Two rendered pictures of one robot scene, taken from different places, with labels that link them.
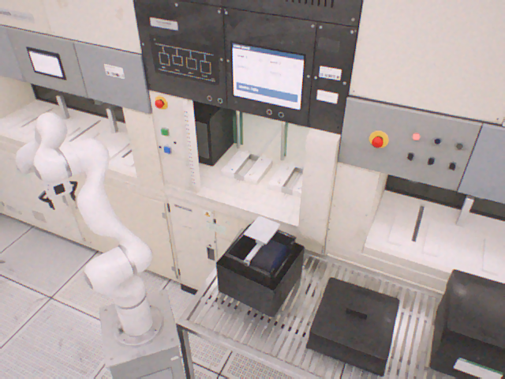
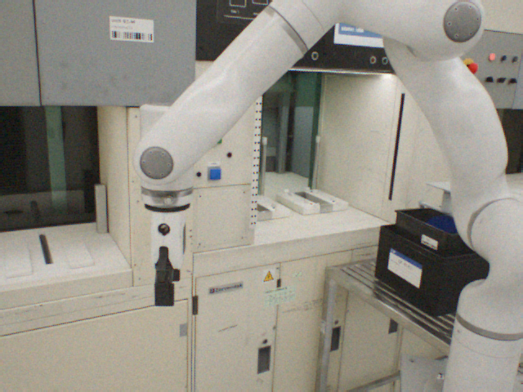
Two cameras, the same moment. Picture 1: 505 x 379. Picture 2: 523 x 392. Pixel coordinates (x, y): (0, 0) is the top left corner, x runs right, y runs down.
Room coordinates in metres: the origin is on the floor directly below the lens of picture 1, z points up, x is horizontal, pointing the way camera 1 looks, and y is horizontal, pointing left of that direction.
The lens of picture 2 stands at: (0.93, 1.35, 1.39)
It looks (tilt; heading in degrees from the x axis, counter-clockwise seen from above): 15 degrees down; 305
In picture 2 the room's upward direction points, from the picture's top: 3 degrees clockwise
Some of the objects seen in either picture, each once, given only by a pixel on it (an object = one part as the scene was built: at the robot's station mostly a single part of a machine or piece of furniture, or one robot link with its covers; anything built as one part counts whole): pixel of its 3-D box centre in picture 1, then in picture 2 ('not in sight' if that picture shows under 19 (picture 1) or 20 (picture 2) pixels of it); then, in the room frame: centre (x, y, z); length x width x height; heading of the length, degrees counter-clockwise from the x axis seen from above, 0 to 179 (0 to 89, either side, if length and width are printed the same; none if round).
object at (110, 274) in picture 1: (115, 279); (511, 271); (1.00, 0.48, 1.07); 0.19 x 0.12 x 0.24; 130
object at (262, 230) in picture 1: (260, 255); (444, 238); (1.24, -0.03, 0.93); 0.24 x 0.20 x 0.32; 149
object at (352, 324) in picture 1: (354, 320); not in sight; (1.00, -0.39, 0.83); 0.29 x 0.29 x 0.13; 67
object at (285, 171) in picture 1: (293, 178); (310, 199); (1.80, -0.21, 0.89); 0.22 x 0.21 x 0.04; 155
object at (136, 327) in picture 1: (134, 310); (481, 365); (1.02, 0.46, 0.85); 0.19 x 0.19 x 0.18
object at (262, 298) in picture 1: (260, 268); (440, 262); (1.24, -0.03, 0.85); 0.28 x 0.28 x 0.17; 59
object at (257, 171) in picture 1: (247, 166); (251, 206); (1.92, 0.03, 0.89); 0.22 x 0.21 x 0.04; 155
